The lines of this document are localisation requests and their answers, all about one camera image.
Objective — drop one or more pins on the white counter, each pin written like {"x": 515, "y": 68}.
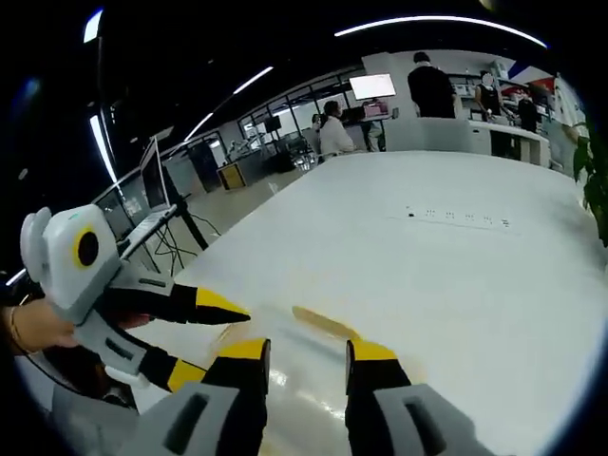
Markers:
{"x": 451, "y": 135}

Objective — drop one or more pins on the large white screen monitor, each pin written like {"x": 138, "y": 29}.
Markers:
{"x": 373, "y": 86}

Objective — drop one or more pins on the yellow cabinet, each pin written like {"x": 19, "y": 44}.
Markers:
{"x": 232, "y": 176}

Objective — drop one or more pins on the potted green plant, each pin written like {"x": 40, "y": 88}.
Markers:
{"x": 594, "y": 180}

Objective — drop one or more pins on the long ceiling light strip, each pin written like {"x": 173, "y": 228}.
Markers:
{"x": 442, "y": 24}

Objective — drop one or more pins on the silver laptop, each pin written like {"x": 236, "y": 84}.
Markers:
{"x": 154, "y": 180}

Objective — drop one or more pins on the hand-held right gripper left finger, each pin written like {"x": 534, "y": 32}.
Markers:
{"x": 237, "y": 375}

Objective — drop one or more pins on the small dark monitor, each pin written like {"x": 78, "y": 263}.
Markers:
{"x": 272, "y": 124}

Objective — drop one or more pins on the black laptop stand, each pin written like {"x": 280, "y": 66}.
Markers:
{"x": 192, "y": 228}

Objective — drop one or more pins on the short ceiling light strip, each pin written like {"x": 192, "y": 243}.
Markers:
{"x": 254, "y": 79}

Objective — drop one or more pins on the person's left hand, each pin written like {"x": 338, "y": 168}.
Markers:
{"x": 45, "y": 328}

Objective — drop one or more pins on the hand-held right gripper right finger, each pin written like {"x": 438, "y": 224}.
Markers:
{"x": 375, "y": 375}

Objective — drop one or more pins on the cluttered storage shelf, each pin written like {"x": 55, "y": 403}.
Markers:
{"x": 518, "y": 81}

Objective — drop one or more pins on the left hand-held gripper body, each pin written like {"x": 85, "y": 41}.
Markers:
{"x": 57, "y": 266}

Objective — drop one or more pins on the small pink screen monitor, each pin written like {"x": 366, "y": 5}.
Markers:
{"x": 377, "y": 109}

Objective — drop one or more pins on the table socket strip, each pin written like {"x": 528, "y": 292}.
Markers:
{"x": 456, "y": 216}

